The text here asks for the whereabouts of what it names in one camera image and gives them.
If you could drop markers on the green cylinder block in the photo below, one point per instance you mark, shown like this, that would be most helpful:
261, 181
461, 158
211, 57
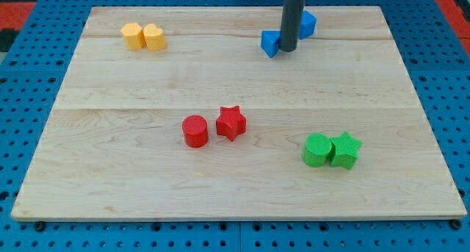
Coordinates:
316, 150

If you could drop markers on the green star block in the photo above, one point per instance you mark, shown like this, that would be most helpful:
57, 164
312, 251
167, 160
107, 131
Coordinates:
345, 151

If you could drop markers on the red cylinder block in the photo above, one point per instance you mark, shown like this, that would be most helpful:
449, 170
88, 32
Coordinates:
195, 129

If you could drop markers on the yellow heart block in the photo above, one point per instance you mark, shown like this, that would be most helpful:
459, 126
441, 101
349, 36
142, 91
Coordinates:
154, 37

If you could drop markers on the yellow hexagon block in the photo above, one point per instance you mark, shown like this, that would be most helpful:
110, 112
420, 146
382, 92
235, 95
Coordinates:
132, 34

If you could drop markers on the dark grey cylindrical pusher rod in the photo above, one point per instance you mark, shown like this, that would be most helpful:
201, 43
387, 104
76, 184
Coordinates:
290, 24

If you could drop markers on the red star block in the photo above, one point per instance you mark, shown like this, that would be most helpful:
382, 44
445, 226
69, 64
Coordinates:
231, 122

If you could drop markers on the blue cube block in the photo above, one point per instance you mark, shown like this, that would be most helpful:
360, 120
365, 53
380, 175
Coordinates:
307, 25

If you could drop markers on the blue triangle block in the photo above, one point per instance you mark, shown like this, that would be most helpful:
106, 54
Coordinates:
270, 42

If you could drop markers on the light wooden board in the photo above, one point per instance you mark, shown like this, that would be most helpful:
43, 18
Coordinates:
177, 114

